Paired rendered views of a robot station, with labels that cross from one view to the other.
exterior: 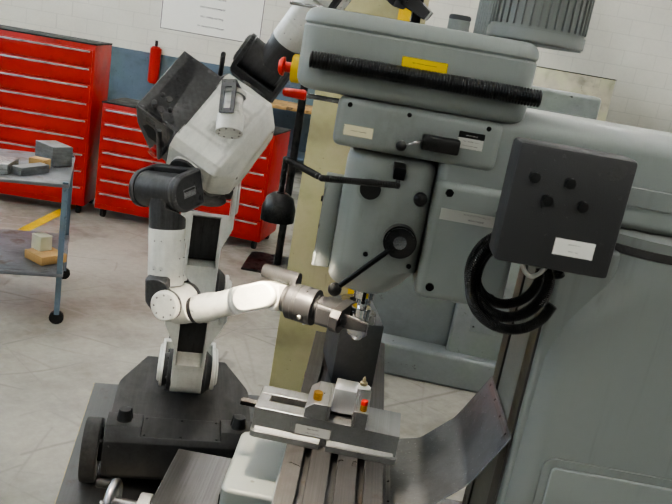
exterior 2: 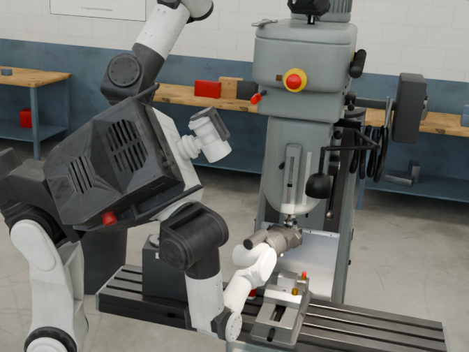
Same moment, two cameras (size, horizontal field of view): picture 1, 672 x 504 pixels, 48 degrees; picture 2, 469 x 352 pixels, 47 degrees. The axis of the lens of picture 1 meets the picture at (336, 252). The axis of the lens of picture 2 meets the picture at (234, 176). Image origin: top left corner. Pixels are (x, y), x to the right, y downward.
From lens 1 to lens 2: 218 cm
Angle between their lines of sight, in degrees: 74
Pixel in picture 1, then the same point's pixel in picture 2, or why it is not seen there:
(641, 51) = not seen: outside the picture
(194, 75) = (147, 118)
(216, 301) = (245, 291)
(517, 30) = (345, 16)
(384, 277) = not seen: hidden behind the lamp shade
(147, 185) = (204, 242)
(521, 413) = (343, 218)
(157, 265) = (220, 302)
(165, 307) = (236, 327)
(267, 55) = (151, 72)
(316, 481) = (341, 326)
